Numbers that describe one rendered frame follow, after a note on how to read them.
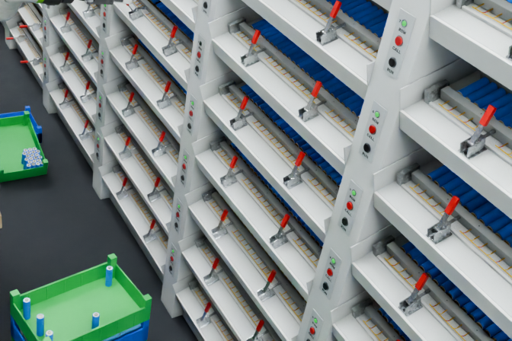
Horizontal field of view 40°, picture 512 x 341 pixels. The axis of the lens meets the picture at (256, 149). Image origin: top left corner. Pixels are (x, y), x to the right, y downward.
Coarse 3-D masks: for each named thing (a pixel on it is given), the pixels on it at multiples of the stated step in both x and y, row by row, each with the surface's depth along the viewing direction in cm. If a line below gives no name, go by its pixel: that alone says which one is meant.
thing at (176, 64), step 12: (120, 12) 240; (144, 12) 237; (132, 24) 233; (144, 24) 231; (144, 36) 226; (156, 36) 225; (168, 36) 224; (156, 48) 220; (180, 48) 218; (168, 60) 214; (180, 60) 213; (180, 72) 209
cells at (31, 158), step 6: (24, 150) 297; (30, 150) 298; (36, 150) 299; (24, 156) 296; (30, 156) 296; (36, 156) 297; (24, 162) 294; (30, 162) 294; (36, 162) 294; (42, 162) 295; (24, 168) 297
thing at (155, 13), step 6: (138, 0) 241; (144, 0) 238; (144, 6) 238; (150, 6) 234; (150, 12) 234; (156, 12) 231; (150, 18) 231; (156, 18) 231; (162, 18) 228; (156, 24) 228; (162, 24) 228; (168, 24) 224; (162, 30) 225; (168, 30) 225; (174, 36) 222; (180, 36) 219; (186, 42) 216; (186, 48) 216; (192, 48) 213
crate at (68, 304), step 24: (48, 288) 188; (72, 288) 194; (96, 288) 196; (120, 288) 197; (48, 312) 186; (72, 312) 187; (120, 312) 190; (144, 312) 187; (48, 336) 170; (72, 336) 181; (96, 336) 179
